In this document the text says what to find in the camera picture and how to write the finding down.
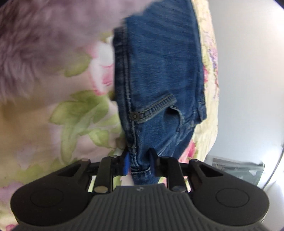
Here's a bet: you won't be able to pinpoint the blue denim jeans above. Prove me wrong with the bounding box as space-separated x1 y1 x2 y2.
113 1 206 185

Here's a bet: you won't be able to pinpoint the floral yellow bed quilt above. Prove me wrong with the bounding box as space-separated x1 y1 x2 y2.
1 1 219 230

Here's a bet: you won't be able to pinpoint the green patterned window curtain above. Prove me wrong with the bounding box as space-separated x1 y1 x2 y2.
204 154 266 188

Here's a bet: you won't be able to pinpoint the fluffy purple blanket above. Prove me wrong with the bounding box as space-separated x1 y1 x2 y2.
1 1 150 102

